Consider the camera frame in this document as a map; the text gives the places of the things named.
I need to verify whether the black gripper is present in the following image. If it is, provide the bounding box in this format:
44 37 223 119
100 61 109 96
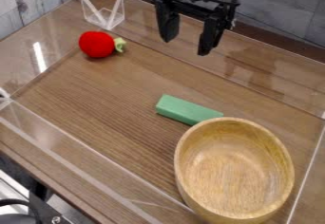
154 0 239 56

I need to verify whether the red plush strawberry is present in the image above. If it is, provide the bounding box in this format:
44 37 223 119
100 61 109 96
79 31 127 58

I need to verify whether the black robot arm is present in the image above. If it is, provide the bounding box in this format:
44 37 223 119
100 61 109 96
152 0 239 56

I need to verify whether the green rectangular block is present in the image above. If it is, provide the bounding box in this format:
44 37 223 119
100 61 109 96
155 94 223 125

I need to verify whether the wooden bowl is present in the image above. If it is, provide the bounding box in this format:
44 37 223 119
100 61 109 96
174 117 294 224

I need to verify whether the clear acrylic tray wall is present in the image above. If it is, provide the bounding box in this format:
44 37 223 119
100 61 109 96
0 0 325 224

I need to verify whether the black metal bracket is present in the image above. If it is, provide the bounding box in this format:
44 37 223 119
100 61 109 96
28 193 65 224

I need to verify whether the black cable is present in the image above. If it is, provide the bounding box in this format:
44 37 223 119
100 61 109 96
0 198 43 224

